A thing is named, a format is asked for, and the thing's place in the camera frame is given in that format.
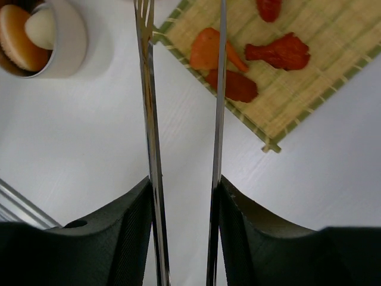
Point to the red chicken drumstick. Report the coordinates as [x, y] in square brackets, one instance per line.
[287, 53]

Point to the round steel bowl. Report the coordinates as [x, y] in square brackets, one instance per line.
[70, 41]

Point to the white steamed bun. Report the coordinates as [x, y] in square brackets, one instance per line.
[40, 29]

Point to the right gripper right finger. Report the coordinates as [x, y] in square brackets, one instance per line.
[262, 248]

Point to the sesame bread bun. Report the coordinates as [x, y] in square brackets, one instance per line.
[15, 42]

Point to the orange chicken wing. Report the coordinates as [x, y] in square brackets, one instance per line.
[205, 52]

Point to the metal food tongs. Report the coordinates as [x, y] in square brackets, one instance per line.
[144, 18]

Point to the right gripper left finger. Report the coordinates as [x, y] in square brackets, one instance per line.
[106, 247]

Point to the red meat slice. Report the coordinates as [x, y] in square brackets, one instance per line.
[240, 88]

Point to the bamboo mat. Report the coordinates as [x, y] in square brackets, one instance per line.
[342, 36]

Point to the red sausage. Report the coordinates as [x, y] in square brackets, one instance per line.
[269, 10]

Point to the aluminium rail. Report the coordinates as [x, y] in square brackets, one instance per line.
[17, 208]

